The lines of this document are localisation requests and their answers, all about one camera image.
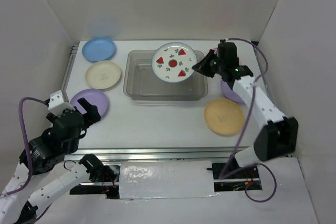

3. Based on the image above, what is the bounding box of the orange plastic plate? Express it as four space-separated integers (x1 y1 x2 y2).
204 98 244 135

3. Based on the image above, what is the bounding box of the white watermelon pattern plate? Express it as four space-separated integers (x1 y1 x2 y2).
151 42 197 83

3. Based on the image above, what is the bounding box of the clear plastic bin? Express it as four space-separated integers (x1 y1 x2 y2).
123 50 208 101

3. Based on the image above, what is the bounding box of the white front cover panel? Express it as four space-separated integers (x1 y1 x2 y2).
119 161 215 199

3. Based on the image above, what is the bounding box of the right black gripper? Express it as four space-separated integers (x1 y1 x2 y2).
192 49 224 78

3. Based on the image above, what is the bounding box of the blue plastic plate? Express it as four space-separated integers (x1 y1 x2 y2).
82 37 116 62

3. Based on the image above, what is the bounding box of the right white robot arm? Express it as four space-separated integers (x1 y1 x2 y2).
192 38 299 178

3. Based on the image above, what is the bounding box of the purple plastic plate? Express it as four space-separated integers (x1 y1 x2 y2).
70 89 109 117
220 81 244 104

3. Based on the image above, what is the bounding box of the cream plastic plate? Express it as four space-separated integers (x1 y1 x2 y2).
85 60 121 90

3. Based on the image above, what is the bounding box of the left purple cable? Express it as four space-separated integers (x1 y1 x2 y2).
0 97 52 196

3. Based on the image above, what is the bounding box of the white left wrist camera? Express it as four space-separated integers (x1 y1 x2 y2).
48 90 75 116

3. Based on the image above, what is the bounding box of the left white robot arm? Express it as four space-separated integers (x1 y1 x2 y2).
1 94 113 223

